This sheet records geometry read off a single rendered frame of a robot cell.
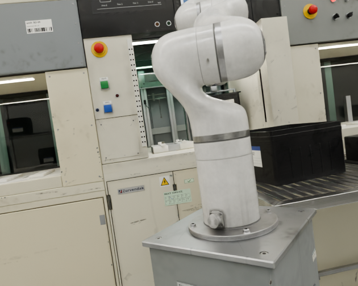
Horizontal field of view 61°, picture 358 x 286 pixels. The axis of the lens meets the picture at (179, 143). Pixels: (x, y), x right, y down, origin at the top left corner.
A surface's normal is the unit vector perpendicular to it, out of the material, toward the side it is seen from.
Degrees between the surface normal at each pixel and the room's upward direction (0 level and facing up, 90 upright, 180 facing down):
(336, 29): 90
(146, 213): 90
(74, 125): 90
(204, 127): 89
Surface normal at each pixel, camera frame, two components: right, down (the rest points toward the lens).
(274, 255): -0.14, -0.99
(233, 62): -0.07, 0.62
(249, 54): 0.15, 0.40
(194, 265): -0.59, 0.12
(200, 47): -0.20, -0.01
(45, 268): 0.14, 0.04
